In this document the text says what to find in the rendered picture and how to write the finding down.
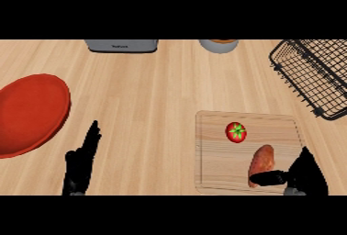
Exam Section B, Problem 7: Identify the red plate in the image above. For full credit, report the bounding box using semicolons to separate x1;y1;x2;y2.
0;73;73;160

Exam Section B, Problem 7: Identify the grey round container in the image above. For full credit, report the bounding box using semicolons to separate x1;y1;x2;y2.
197;39;238;55

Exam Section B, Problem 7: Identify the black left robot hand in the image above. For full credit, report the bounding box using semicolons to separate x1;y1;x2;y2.
60;119;103;196

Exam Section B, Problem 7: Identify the red tomato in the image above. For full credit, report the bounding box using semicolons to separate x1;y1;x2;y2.
222;121;247;144

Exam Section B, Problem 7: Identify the wooden cutting board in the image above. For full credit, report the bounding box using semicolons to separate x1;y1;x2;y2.
193;110;305;196

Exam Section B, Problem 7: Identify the black wire tiered basket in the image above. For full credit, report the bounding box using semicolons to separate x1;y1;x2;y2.
268;39;347;121

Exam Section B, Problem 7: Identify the grey appliance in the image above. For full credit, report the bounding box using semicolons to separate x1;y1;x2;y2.
83;39;159;54

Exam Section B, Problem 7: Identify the orange sweet potato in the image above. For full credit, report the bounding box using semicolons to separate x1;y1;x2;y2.
246;144;275;189

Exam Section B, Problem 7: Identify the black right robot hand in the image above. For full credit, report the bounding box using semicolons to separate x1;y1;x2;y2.
247;146;329;196

